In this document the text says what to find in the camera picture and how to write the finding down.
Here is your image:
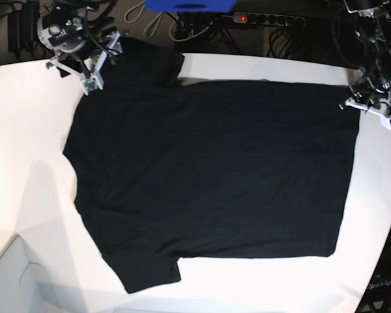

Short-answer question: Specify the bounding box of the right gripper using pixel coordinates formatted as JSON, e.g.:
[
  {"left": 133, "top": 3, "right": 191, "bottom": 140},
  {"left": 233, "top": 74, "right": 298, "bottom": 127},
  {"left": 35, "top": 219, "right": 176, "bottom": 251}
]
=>
[{"left": 45, "top": 31, "right": 122, "bottom": 82}]

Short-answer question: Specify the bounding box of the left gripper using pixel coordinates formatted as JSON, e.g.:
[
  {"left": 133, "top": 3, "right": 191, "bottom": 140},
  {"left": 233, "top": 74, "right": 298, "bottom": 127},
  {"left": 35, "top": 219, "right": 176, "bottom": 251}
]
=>
[{"left": 338, "top": 80, "right": 391, "bottom": 119}]

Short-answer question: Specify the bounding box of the black graphic t-shirt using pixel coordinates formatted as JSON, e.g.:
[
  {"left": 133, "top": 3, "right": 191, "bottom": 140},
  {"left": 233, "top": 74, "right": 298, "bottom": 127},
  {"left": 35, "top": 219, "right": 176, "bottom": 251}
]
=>
[{"left": 63, "top": 38, "right": 360, "bottom": 293}]

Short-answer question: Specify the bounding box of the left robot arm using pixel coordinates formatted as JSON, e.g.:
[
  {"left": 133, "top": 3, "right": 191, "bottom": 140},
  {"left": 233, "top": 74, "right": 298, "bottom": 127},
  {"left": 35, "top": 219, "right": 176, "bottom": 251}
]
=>
[{"left": 331, "top": 1, "right": 391, "bottom": 128}]

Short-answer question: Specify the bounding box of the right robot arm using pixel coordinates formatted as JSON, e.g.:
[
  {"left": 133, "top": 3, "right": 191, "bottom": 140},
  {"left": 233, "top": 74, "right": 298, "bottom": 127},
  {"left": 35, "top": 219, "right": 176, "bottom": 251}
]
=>
[{"left": 36, "top": 1, "right": 122, "bottom": 89}]

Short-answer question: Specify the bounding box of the black box on floor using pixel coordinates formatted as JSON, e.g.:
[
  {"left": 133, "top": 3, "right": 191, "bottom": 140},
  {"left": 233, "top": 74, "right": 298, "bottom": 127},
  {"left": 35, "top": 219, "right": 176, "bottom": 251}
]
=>
[{"left": 7, "top": 1, "right": 40, "bottom": 54}]

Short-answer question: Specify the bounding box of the blue box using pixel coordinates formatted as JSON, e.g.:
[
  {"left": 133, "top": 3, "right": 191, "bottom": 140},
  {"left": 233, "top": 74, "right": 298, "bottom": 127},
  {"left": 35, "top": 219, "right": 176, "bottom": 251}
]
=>
[{"left": 146, "top": 0, "right": 237, "bottom": 12}]

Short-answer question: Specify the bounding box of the black power strip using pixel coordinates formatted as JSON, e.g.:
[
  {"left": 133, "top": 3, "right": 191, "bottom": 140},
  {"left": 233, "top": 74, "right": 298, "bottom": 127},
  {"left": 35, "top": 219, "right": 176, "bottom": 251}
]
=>
[{"left": 232, "top": 12, "right": 306, "bottom": 27}]

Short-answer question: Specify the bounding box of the white tray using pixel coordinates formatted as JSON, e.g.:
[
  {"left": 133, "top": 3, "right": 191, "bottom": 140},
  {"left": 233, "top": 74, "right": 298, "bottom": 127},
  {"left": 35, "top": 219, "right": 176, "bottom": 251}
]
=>
[{"left": 0, "top": 237, "right": 51, "bottom": 312}]

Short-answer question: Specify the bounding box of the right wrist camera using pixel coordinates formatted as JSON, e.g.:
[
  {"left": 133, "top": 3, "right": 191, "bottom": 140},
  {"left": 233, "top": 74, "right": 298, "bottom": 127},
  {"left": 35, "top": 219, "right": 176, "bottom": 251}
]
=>
[{"left": 80, "top": 76, "right": 104, "bottom": 96}]

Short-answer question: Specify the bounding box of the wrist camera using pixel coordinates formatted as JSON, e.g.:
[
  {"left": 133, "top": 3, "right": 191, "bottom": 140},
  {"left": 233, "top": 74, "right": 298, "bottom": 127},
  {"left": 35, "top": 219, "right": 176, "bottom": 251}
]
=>
[
  {"left": 380, "top": 115, "right": 391, "bottom": 130},
  {"left": 80, "top": 76, "right": 104, "bottom": 96}
]

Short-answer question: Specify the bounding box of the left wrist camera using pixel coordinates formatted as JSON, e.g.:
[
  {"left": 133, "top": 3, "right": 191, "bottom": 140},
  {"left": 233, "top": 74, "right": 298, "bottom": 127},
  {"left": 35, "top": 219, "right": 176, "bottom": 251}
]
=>
[{"left": 380, "top": 115, "right": 391, "bottom": 130}]

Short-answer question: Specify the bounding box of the white cable loop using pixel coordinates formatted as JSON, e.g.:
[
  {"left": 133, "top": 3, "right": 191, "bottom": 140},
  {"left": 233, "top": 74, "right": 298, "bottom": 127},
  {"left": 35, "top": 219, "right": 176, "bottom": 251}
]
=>
[{"left": 123, "top": 1, "right": 167, "bottom": 38}]

